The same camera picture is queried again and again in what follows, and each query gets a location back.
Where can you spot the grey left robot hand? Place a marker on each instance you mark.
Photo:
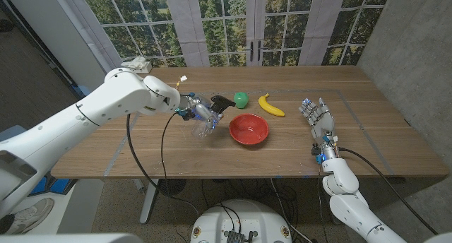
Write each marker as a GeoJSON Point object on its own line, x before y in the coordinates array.
{"type": "Point", "coordinates": [201, 110]}

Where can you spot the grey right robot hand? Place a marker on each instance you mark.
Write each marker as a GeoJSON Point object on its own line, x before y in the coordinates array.
{"type": "Point", "coordinates": [323, 123]}

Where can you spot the clear spray bottle black trigger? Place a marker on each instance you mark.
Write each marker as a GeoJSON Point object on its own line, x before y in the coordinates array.
{"type": "Point", "coordinates": [222, 102]}

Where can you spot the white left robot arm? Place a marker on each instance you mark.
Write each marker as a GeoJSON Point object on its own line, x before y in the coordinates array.
{"type": "Point", "coordinates": [106, 105]}

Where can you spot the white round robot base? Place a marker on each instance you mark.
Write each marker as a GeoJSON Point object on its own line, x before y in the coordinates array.
{"type": "Point", "coordinates": [243, 214]}

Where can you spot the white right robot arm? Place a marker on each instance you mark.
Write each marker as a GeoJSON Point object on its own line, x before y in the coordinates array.
{"type": "Point", "coordinates": [353, 207]}

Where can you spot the green apple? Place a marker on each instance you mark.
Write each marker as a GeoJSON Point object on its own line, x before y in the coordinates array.
{"type": "Point", "coordinates": [241, 100]}

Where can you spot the red bowl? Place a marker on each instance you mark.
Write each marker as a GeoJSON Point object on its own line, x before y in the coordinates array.
{"type": "Point", "coordinates": [249, 130]}

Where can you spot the yellow banana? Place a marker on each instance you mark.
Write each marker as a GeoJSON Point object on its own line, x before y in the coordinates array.
{"type": "Point", "coordinates": [270, 108]}

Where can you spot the printed window forest backdrop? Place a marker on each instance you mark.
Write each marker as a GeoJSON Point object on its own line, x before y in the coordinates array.
{"type": "Point", "coordinates": [215, 31]}

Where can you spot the black round fan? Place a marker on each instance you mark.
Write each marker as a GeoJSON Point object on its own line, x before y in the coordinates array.
{"type": "Point", "coordinates": [173, 186]}

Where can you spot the white tissue box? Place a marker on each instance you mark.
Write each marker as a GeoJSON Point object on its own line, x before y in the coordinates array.
{"type": "Point", "coordinates": [136, 62]}

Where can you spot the white table leg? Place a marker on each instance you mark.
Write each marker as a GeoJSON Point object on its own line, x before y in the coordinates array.
{"type": "Point", "coordinates": [147, 207]}

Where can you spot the white floor platform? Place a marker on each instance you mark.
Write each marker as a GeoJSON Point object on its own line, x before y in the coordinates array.
{"type": "Point", "coordinates": [81, 204]}

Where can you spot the blue and black pad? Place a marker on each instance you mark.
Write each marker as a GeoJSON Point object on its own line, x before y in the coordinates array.
{"type": "Point", "coordinates": [60, 184]}

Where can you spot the white robot torso shell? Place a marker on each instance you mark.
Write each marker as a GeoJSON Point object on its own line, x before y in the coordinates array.
{"type": "Point", "coordinates": [70, 238]}

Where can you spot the light blue storage bin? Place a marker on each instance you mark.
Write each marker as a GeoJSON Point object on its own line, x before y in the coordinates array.
{"type": "Point", "coordinates": [10, 133]}

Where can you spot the grey white sneaker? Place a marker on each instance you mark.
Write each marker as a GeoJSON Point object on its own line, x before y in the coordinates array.
{"type": "Point", "coordinates": [31, 213]}

